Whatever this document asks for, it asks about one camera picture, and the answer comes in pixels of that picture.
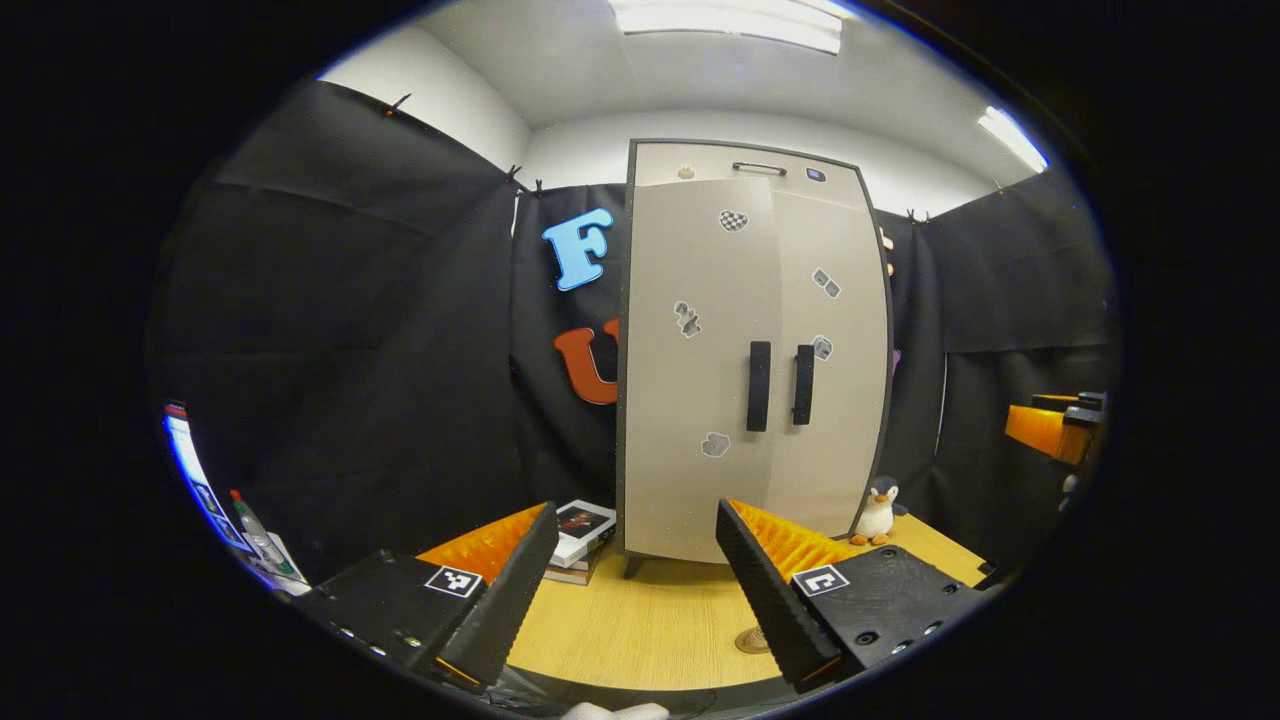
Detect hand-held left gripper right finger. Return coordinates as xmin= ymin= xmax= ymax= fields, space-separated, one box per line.
xmin=714 ymin=498 xmax=991 ymax=696

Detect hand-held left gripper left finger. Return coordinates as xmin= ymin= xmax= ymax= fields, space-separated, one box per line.
xmin=295 ymin=501 xmax=561 ymax=696

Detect grey cabinet door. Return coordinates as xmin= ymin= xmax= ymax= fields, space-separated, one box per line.
xmin=765 ymin=189 xmax=892 ymax=542
xmin=621 ymin=177 xmax=783 ymax=564

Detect grey cabinet with shelves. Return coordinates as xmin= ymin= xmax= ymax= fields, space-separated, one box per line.
xmin=614 ymin=137 xmax=895 ymax=581

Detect small green-capped bottle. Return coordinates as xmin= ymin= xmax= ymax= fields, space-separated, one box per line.
xmin=227 ymin=489 xmax=287 ymax=572

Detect grey cabinet drawer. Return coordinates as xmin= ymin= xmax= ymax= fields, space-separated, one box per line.
xmin=632 ymin=142 xmax=864 ymax=197

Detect brown book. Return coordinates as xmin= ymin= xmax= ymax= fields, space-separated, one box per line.
xmin=542 ymin=545 xmax=607 ymax=587

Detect penguin plush toy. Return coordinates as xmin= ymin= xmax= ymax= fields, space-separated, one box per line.
xmin=849 ymin=475 xmax=910 ymax=548

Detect white paper sheets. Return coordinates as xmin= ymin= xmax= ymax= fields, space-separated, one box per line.
xmin=244 ymin=534 xmax=312 ymax=599

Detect narrow ceiling light panel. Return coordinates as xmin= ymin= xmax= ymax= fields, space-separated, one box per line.
xmin=976 ymin=104 xmax=1052 ymax=175

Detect black backdrop cloth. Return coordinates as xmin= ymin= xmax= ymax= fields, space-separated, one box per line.
xmin=145 ymin=79 xmax=1117 ymax=583

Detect computer monitor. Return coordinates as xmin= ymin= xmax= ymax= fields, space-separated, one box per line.
xmin=162 ymin=401 xmax=252 ymax=552

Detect large ceiling light panel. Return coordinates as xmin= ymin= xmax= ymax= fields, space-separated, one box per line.
xmin=607 ymin=0 xmax=845 ymax=57

